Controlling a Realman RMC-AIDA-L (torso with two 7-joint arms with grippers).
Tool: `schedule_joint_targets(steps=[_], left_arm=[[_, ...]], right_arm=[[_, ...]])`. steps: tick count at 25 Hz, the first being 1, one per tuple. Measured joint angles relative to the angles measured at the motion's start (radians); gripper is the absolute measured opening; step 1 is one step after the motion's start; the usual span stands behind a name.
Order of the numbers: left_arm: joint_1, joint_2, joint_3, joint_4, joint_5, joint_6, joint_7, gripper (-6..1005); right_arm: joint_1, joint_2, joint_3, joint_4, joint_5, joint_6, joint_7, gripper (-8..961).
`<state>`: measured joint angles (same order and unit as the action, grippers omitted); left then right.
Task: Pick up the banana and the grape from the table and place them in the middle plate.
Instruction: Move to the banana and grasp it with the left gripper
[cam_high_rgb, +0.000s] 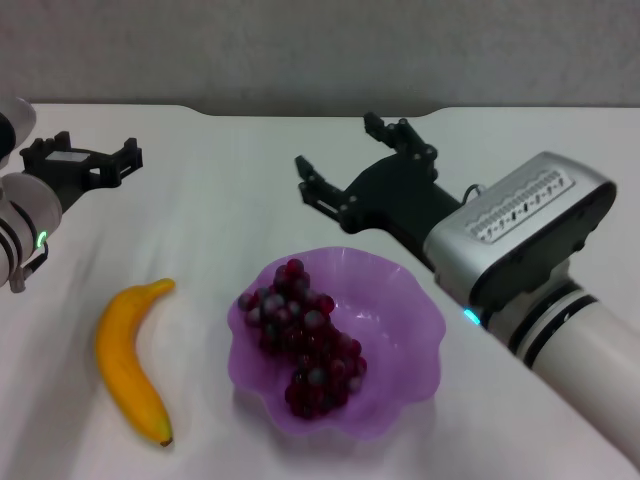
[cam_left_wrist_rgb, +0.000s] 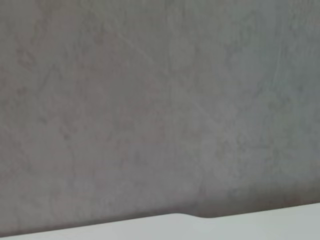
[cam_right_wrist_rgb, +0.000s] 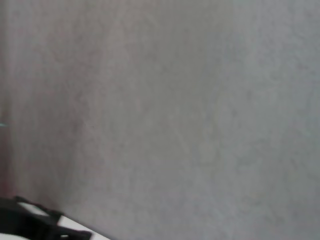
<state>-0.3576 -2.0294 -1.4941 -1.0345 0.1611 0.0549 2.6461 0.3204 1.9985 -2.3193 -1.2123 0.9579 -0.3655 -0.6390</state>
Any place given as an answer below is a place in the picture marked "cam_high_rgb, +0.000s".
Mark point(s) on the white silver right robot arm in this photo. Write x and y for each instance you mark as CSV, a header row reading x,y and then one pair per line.
x,y
590,340

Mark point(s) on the yellow banana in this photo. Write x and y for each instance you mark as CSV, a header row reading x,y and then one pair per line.
x,y
122,350

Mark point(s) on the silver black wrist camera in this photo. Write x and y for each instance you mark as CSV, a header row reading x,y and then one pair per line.
x,y
525,215
12,130

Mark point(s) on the purple translucent wavy bowl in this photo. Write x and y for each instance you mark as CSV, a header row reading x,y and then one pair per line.
x,y
400,325

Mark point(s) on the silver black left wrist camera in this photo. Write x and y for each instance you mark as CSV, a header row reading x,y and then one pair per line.
x,y
12,130

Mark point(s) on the dark red grape bunch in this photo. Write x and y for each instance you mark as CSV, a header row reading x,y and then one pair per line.
x,y
300,340

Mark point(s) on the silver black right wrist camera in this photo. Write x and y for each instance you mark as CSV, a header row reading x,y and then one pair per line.
x,y
525,215

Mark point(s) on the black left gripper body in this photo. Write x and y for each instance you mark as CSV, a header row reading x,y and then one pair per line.
x,y
75,170

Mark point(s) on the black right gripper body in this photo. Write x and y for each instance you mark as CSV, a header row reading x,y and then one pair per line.
x,y
395,200

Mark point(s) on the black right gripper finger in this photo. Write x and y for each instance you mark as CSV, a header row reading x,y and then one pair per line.
x,y
405,137
320,192

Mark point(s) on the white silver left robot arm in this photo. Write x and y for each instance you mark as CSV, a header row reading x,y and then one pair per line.
x,y
25,215

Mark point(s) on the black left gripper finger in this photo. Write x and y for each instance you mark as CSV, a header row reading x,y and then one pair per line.
x,y
55,144
129,160

